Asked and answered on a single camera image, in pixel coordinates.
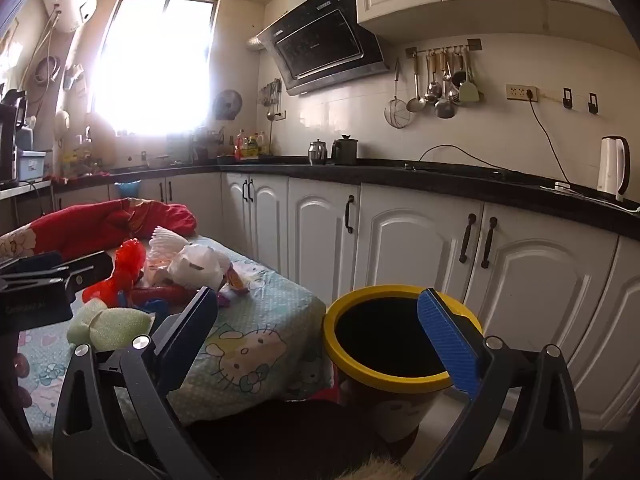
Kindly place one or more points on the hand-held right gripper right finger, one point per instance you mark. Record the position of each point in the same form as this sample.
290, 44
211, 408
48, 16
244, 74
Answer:
450, 340

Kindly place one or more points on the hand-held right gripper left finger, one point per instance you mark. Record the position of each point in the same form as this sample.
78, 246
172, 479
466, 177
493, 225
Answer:
192, 325

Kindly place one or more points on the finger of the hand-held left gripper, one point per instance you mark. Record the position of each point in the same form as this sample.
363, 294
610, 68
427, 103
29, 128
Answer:
32, 264
90, 269

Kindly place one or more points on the red plastic bag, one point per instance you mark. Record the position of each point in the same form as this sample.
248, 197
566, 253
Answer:
120, 270

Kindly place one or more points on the red snack wrapper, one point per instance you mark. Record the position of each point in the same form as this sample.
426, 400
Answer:
165, 292

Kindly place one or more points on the blue plastic wrapper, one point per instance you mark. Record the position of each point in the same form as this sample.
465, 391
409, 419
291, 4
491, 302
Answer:
150, 306

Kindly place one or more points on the white plastic bag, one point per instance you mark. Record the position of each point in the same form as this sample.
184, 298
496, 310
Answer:
197, 265

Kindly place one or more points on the orange snack wrapper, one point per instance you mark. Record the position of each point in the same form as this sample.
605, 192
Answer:
235, 280

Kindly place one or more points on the white foam fruit net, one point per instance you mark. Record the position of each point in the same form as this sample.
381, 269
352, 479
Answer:
167, 242

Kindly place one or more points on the yellow rimmed trash bin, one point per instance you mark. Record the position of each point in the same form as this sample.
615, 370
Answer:
360, 365

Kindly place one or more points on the person's left hand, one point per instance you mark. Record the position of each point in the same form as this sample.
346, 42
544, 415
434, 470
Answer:
21, 385

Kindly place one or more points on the red cloth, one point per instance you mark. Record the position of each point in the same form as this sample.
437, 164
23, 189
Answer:
115, 217

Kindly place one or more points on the cartoon printed tablecloth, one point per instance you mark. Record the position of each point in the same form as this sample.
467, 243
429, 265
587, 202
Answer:
265, 320

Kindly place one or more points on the blue plastic basin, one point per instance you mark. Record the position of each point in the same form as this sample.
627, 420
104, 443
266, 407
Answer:
127, 190

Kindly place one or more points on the blue storage box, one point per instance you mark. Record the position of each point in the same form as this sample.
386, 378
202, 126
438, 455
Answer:
32, 166

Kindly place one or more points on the white lower kitchen cabinets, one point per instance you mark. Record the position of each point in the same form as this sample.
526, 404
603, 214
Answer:
410, 240

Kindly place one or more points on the black countertop appliance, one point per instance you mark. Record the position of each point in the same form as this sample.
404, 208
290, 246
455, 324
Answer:
10, 135

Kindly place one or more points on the black kitchen countertop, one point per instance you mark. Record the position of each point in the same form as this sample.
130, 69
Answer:
450, 180

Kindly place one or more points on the group of condiment bottles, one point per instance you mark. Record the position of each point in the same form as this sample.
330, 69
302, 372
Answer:
249, 146

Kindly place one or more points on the white plug adapter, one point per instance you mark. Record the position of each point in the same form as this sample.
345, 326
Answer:
563, 187

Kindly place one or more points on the steel pot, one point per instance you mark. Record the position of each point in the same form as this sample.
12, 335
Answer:
317, 152

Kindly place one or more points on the black teapot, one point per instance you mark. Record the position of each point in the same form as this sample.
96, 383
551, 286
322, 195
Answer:
344, 151

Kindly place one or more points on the kitchen window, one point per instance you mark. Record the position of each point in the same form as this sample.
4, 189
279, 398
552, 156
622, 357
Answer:
155, 60

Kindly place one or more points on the white electric kettle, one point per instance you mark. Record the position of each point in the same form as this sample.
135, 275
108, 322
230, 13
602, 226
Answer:
611, 167

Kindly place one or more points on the row of hanging kitchen utensils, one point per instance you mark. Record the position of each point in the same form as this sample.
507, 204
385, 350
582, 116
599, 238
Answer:
442, 95

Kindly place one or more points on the black range hood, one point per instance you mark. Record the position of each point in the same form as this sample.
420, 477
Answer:
320, 45

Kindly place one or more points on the small wall fan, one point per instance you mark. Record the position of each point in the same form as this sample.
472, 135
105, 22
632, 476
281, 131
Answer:
227, 105

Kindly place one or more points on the wall power outlet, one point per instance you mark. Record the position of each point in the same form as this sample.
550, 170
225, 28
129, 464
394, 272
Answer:
521, 92

